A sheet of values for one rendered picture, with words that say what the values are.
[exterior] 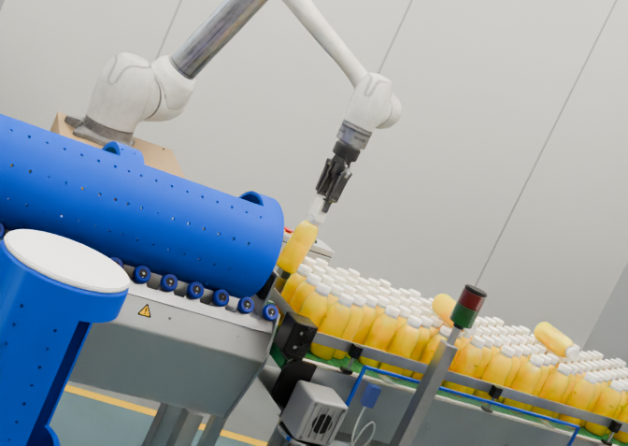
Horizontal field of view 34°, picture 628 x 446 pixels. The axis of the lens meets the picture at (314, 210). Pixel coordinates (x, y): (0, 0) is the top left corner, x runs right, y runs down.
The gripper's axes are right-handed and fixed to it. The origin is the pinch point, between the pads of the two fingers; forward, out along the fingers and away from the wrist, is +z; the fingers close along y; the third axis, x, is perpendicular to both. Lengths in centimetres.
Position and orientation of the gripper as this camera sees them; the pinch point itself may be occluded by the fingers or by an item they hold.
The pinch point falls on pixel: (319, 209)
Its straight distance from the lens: 289.7
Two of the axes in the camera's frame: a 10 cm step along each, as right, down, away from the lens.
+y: 3.7, 3.3, -8.7
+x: 8.3, 3.0, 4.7
